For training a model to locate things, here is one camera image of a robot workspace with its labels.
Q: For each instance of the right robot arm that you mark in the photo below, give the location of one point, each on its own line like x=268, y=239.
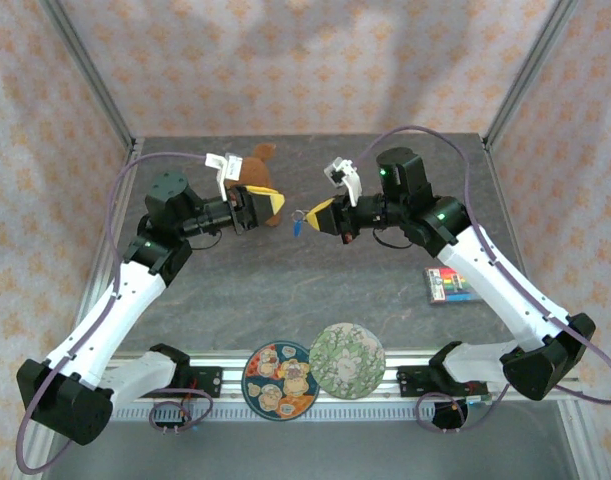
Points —
x=490, y=280

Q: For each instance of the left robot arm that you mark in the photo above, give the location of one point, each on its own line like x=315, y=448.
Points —
x=115, y=315

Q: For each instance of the brown teddy bear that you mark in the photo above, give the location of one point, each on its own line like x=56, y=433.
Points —
x=257, y=170

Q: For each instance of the crayon box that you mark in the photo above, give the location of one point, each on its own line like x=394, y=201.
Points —
x=445, y=287

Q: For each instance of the green floral round coaster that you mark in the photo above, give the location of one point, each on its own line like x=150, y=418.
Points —
x=347, y=360

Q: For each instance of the blue cartoon round coaster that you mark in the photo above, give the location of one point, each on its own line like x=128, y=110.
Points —
x=277, y=382

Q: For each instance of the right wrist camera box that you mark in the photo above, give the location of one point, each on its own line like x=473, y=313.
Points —
x=342, y=172

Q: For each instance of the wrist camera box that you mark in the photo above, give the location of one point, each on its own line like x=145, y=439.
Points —
x=230, y=167
x=342, y=172

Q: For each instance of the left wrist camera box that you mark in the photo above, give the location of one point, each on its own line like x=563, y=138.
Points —
x=230, y=167

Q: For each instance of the aluminium table edge rail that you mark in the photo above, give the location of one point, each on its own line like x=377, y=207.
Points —
x=91, y=300
x=505, y=200

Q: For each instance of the aluminium frame post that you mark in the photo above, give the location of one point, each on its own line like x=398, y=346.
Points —
x=87, y=65
x=530, y=65

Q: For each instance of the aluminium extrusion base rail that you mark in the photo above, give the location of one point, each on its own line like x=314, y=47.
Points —
x=230, y=377

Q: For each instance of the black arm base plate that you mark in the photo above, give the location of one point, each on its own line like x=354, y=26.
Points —
x=210, y=382
x=410, y=382

